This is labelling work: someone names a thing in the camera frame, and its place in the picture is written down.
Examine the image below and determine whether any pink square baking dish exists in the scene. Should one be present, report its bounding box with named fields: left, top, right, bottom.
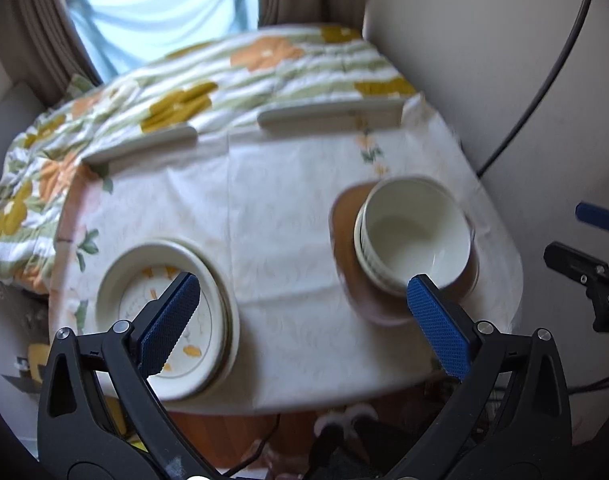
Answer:
left=329, top=176, right=478, bottom=327

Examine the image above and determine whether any grey headboard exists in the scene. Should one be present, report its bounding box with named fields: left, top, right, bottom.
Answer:
left=0, top=81, right=45, bottom=180

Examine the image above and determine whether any floral striped quilt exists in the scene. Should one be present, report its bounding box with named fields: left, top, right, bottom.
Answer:
left=0, top=24, right=415, bottom=295

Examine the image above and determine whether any white deep plate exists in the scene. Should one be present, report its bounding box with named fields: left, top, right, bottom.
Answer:
left=95, top=240, right=240, bottom=402

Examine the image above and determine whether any black curved stand pole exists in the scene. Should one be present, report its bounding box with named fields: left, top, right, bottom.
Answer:
left=476, top=0, right=593, bottom=179

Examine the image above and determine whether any cream round bowl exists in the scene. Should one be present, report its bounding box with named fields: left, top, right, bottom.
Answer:
left=353, top=207, right=407, bottom=298

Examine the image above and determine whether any left brown curtain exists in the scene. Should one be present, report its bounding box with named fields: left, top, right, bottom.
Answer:
left=0, top=0, right=102, bottom=105

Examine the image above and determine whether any white ribbed bowl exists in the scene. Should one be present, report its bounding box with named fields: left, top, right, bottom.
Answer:
left=361, top=176, right=474, bottom=290

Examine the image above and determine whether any white floral tablecloth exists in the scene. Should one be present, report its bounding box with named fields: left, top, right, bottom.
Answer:
left=50, top=96, right=524, bottom=414

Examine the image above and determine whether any light blue cloth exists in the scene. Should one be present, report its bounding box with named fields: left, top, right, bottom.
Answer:
left=66, top=0, right=259, bottom=82

